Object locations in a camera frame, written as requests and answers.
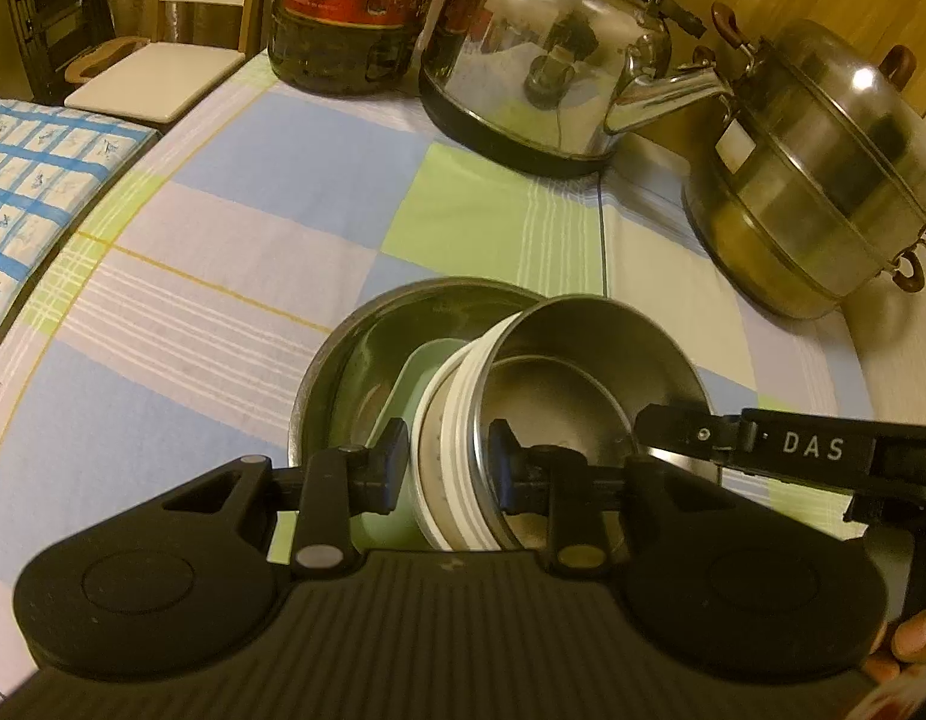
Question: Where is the person's right hand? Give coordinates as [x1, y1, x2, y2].
[864, 606, 926, 685]

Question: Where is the blue tile-print cloth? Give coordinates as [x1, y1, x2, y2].
[0, 94, 161, 350]

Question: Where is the checked tablecloth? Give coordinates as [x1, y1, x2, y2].
[0, 52, 926, 691]

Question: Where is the large cooking oil bottle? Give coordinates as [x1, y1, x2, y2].
[266, 0, 455, 100]

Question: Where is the small stainless steel cup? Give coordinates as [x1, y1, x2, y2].
[469, 295, 715, 550]

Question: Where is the large stainless steel basin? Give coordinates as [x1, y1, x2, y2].
[289, 277, 723, 496]

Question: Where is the white chair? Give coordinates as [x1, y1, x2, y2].
[64, 0, 272, 128]

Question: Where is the stainless steel steamer pot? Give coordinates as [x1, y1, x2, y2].
[680, 2, 926, 321]

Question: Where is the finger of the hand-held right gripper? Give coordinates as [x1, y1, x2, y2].
[634, 403, 741, 477]

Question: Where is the dark shelf rack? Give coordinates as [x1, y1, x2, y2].
[0, 0, 115, 106]

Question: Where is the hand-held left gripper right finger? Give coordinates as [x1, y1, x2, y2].
[487, 420, 734, 580]

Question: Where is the green square plate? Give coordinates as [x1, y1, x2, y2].
[353, 337, 471, 552]

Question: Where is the cream ribbed bowl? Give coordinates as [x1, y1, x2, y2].
[409, 311, 543, 552]

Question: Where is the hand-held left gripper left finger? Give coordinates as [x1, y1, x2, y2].
[161, 420, 410, 580]

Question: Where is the stainless steel kettle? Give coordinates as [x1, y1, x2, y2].
[418, 0, 735, 179]

